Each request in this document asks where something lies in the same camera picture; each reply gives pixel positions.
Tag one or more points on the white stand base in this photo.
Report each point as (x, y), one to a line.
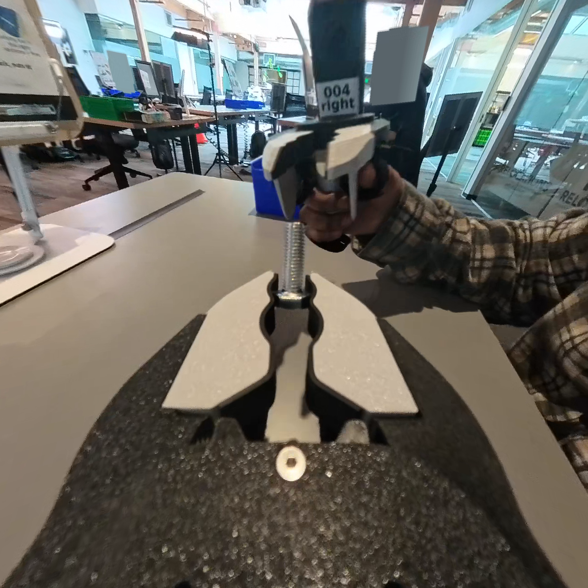
(69, 257)

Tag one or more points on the steel hex bolt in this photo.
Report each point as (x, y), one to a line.
(294, 257)

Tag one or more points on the person's right forearm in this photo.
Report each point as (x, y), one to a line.
(482, 257)

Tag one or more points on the black tripod light stand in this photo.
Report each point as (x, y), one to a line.
(213, 92)

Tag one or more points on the black office chair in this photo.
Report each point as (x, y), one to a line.
(115, 147)

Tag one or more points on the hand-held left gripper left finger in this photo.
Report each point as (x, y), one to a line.
(225, 349)

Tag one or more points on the blue plastic bin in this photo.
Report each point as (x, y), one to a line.
(264, 193)

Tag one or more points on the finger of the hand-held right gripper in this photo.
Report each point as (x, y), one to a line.
(351, 151)
(287, 193)

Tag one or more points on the person's right hand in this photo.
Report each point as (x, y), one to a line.
(372, 211)

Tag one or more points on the black computer monitor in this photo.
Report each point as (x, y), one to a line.
(166, 82)
(146, 78)

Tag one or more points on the blue flat tray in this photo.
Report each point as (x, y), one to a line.
(243, 104)

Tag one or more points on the green plastic crate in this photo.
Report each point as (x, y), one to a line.
(105, 108)

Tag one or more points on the black display board on stand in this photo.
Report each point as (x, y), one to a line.
(452, 121)

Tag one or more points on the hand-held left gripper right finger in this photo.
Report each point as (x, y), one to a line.
(358, 358)

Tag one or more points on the steel hex nut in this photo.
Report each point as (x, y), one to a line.
(294, 301)

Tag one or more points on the wooden office desk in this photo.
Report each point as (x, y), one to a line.
(183, 120)

